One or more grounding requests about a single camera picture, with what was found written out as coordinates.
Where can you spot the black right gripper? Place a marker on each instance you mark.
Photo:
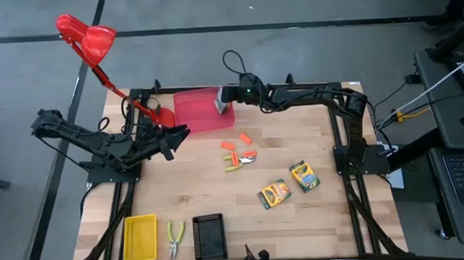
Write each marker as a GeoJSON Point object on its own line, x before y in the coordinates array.
{"type": "Point", "coordinates": [250, 91]}

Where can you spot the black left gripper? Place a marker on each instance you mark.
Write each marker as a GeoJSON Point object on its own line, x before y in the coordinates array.
{"type": "Point", "coordinates": [159, 142]}

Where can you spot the orange eraser with black print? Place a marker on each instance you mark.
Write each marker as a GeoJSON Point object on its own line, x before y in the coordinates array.
{"type": "Point", "coordinates": [234, 158]}

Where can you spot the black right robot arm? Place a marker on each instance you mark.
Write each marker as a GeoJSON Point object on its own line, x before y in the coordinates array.
{"type": "Point", "coordinates": [313, 94]}

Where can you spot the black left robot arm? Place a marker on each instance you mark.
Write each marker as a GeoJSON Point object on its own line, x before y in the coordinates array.
{"type": "Point", "coordinates": [77, 136]}

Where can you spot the pink plastic bin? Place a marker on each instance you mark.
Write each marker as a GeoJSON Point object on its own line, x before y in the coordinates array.
{"type": "Point", "coordinates": [195, 112]}

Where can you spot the yellow plastic basket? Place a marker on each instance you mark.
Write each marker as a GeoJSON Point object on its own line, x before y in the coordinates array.
{"type": "Point", "coordinates": [140, 239]}

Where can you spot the black plastic basket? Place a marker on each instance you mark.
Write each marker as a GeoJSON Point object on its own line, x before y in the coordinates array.
{"type": "Point", "coordinates": [210, 238]}

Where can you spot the red desk lamp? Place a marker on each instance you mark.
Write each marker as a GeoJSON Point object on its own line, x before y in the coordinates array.
{"type": "Point", "coordinates": [96, 41]}

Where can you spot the black power adapter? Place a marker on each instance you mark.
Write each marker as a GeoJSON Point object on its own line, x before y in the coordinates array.
{"type": "Point", "coordinates": [412, 79]}

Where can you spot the white sheet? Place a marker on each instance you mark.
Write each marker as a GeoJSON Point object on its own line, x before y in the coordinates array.
{"type": "Point", "coordinates": [397, 179]}

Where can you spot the black desk support bar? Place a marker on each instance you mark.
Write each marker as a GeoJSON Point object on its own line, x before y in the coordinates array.
{"type": "Point", "coordinates": [416, 150]}

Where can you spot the grey side desk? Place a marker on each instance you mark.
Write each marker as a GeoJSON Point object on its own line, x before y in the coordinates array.
{"type": "Point", "coordinates": [446, 115]}

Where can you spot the black stand leg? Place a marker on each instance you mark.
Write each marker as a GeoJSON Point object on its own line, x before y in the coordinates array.
{"type": "Point", "coordinates": [454, 40]}

